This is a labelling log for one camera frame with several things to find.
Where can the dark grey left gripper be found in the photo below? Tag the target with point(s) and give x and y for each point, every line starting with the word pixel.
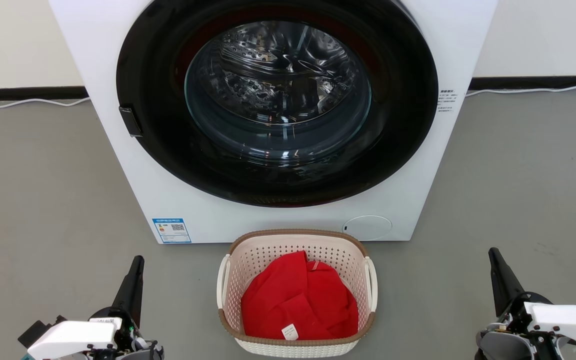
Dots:
pixel 133 345

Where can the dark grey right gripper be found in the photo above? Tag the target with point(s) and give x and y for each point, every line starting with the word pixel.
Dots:
pixel 508 345

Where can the cream laundry basket brown rim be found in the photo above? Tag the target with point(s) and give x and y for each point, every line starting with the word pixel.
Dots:
pixel 268 250

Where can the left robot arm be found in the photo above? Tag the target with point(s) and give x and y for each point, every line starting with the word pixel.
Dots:
pixel 38 331

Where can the blue energy label sticker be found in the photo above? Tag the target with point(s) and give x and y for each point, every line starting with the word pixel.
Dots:
pixel 171 230

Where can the white front-load washing machine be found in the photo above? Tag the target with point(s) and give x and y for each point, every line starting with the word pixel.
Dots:
pixel 118 175

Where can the round black washer door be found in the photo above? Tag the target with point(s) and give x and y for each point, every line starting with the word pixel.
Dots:
pixel 163 155

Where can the round white filter cover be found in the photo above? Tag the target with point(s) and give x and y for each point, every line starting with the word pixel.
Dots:
pixel 367 228

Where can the white garment tag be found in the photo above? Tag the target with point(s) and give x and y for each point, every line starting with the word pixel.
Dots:
pixel 289 332

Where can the red garment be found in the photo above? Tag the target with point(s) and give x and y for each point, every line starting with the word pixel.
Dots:
pixel 298 300

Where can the small printed text sticker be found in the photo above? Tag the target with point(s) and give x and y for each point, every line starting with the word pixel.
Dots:
pixel 446 101

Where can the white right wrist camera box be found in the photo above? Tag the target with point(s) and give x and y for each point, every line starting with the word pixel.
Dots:
pixel 565 320

